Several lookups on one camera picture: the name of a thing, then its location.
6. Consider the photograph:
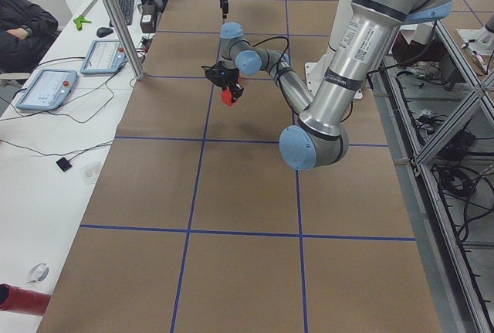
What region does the red block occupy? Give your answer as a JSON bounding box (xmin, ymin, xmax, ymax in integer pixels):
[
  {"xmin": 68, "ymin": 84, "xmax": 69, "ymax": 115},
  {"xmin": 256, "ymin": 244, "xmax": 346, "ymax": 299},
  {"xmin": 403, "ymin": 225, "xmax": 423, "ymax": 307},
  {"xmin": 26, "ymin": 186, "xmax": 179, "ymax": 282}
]
[{"xmin": 221, "ymin": 88, "xmax": 237, "ymax": 107}]

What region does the black box with label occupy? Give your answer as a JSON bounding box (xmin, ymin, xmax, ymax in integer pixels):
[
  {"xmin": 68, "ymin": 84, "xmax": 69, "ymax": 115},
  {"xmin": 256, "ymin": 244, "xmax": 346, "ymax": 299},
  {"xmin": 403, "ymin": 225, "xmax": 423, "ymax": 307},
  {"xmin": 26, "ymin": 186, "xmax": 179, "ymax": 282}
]
[{"xmin": 140, "ymin": 4, "xmax": 159, "ymax": 34}]

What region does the black keyboard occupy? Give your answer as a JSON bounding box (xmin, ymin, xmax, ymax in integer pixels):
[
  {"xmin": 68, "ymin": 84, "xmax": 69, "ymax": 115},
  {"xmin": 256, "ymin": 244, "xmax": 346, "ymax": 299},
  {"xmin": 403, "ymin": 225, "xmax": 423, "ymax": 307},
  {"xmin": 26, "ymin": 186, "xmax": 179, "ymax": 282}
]
[{"xmin": 117, "ymin": 0, "xmax": 135, "ymax": 25}]

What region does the black computer mouse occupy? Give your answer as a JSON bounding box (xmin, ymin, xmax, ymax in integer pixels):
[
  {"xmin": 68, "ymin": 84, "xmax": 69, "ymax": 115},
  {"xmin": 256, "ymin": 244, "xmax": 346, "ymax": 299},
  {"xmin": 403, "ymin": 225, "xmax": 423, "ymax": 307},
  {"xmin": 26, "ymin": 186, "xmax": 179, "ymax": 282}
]
[{"xmin": 96, "ymin": 27, "xmax": 113, "ymax": 38}]

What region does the far blue teach pendant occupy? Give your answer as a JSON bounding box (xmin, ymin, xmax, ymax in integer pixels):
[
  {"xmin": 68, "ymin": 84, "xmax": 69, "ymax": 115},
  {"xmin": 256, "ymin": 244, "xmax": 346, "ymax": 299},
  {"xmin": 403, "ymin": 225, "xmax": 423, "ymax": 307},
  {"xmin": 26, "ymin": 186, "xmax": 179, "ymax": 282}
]
[{"xmin": 80, "ymin": 39, "xmax": 127, "ymax": 76}]

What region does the blue teach pendant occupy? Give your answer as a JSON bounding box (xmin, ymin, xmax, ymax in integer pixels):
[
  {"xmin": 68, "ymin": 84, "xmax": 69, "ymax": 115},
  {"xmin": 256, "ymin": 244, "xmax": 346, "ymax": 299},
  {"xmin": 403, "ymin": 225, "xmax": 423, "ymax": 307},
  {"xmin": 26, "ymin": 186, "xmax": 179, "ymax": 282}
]
[
  {"xmin": 15, "ymin": 69, "xmax": 78, "ymax": 111},
  {"xmin": 80, "ymin": 39, "xmax": 127, "ymax": 76}
]

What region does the green plastic clamp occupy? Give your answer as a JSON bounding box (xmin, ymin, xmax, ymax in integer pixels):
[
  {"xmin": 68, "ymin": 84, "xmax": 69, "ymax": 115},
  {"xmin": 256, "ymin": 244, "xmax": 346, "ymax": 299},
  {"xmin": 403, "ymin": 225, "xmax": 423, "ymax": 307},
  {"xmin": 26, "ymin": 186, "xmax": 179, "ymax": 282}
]
[{"xmin": 73, "ymin": 15, "xmax": 92, "ymax": 32}]

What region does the clear plastic bag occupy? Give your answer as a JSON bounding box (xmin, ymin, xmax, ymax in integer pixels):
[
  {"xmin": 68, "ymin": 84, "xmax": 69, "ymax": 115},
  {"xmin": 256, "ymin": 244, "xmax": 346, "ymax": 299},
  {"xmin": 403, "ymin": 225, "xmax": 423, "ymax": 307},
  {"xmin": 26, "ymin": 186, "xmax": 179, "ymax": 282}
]
[{"xmin": 80, "ymin": 161, "xmax": 102, "ymax": 185}]

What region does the small black square pad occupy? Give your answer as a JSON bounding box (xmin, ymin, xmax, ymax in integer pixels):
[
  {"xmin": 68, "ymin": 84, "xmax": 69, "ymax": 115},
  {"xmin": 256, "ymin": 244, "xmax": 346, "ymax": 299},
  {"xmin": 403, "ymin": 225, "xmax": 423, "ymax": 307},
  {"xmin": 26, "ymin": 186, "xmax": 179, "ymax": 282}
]
[{"xmin": 56, "ymin": 157, "xmax": 73, "ymax": 172}]

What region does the near blue teach pendant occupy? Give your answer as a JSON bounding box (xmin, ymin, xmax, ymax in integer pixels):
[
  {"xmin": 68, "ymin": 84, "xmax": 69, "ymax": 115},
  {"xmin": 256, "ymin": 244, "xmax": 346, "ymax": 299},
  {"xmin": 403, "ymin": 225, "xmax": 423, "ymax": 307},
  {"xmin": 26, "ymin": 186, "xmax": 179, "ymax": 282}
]
[{"xmin": 15, "ymin": 69, "xmax": 78, "ymax": 111}]

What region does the person in black jacket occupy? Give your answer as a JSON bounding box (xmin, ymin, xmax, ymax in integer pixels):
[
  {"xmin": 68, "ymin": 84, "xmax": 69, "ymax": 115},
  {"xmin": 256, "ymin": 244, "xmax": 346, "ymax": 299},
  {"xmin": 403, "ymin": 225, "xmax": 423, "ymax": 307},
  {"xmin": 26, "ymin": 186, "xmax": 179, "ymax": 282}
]
[{"xmin": 1, "ymin": 0, "xmax": 59, "ymax": 73}]

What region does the clear tape roll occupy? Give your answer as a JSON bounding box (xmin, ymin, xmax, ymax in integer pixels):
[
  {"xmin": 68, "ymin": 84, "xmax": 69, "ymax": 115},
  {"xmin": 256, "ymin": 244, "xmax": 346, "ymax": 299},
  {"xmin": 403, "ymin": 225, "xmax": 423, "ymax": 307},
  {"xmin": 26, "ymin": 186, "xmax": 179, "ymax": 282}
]
[{"xmin": 26, "ymin": 263, "xmax": 49, "ymax": 284}]

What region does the red cylinder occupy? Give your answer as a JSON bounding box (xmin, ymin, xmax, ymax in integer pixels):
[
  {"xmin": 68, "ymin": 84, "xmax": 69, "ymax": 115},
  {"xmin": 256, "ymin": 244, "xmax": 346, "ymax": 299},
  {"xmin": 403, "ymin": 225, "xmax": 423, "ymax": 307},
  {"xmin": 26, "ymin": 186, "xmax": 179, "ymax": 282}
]
[{"xmin": 1, "ymin": 284, "xmax": 51, "ymax": 316}]

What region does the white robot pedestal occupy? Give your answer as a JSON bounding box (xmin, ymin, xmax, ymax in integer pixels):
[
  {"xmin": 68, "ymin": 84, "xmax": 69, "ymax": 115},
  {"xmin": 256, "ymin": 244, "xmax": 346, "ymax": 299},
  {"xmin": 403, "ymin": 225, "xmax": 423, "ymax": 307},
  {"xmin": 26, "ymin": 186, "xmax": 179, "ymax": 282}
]
[{"xmin": 304, "ymin": 0, "xmax": 353, "ymax": 95}]

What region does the aluminium frame post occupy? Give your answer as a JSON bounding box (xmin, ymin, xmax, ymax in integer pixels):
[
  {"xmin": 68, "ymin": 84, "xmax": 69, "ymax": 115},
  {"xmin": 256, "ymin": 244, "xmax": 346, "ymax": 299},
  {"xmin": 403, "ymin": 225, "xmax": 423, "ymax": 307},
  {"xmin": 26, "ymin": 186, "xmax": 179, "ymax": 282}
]
[{"xmin": 102, "ymin": 0, "xmax": 144, "ymax": 80}]

